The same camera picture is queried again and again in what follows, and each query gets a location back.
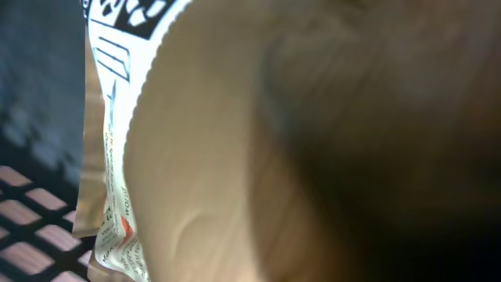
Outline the gold foil food bag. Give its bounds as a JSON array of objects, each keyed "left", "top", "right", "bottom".
[{"left": 74, "top": 0, "right": 500, "bottom": 281}]

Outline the grey plastic basket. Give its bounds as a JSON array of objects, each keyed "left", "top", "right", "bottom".
[{"left": 1, "top": 0, "right": 94, "bottom": 281}]

